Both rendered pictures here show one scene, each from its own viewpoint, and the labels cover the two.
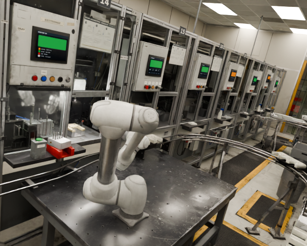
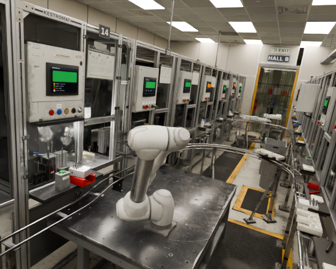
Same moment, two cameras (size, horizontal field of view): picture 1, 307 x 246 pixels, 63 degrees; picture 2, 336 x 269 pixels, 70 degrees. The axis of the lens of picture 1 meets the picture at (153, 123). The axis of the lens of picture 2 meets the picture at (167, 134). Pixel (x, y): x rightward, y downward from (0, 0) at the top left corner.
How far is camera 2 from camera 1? 32 cm
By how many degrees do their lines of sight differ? 10
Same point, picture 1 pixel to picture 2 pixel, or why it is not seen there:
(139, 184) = (168, 197)
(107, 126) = (147, 149)
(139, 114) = (174, 134)
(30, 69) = (47, 104)
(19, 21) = (34, 59)
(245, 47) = (207, 59)
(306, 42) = (258, 50)
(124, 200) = (156, 214)
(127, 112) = (163, 134)
